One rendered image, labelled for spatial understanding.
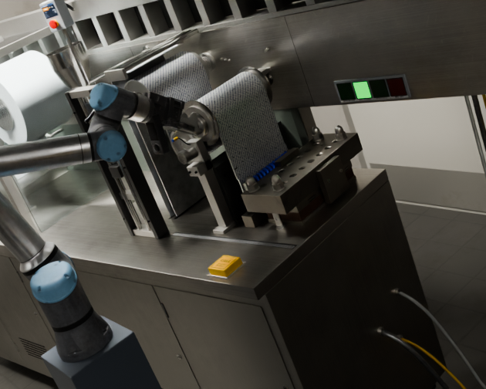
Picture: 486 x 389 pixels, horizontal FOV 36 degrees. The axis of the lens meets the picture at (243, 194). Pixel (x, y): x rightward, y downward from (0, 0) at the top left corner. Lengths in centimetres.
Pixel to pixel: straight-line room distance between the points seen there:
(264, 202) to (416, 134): 182
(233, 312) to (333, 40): 84
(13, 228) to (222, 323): 66
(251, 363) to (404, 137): 198
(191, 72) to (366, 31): 62
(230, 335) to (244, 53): 91
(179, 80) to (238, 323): 80
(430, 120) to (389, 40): 169
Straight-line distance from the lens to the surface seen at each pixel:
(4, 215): 204
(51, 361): 210
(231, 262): 209
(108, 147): 187
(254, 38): 242
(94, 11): 300
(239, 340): 223
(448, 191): 393
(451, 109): 366
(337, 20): 219
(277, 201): 212
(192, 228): 246
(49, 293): 195
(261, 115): 233
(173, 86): 241
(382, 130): 402
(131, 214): 255
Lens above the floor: 183
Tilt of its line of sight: 21 degrees down
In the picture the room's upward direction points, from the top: 21 degrees counter-clockwise
